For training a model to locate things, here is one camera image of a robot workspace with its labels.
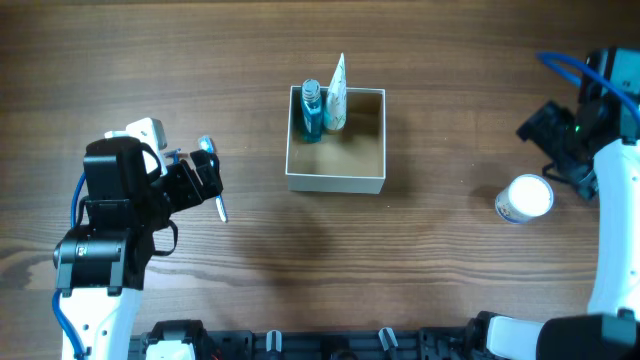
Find blue white toothbrush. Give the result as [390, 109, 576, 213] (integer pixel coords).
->
[198, 136, 228, 223]

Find blue disposable razor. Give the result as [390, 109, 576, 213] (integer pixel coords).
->
[164, 148, 182, 164]

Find white round jar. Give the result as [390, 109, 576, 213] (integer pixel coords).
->
[495, 174, 554, 224]

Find blue mouthwash bottle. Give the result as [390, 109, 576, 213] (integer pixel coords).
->
[300, 79, 323, 143]

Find white leaf-print cream tube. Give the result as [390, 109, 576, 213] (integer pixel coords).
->
[323, 54, 347, 133]

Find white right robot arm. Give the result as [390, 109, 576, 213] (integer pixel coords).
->
[466, 47, 639, 359]

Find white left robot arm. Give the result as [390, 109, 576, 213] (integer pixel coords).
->
[52, 136, 223, 359]

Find white open box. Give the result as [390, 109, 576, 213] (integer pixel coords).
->
[285, 85, 387, 194]

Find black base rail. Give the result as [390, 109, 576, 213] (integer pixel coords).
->
[128, 312, 541, 360]

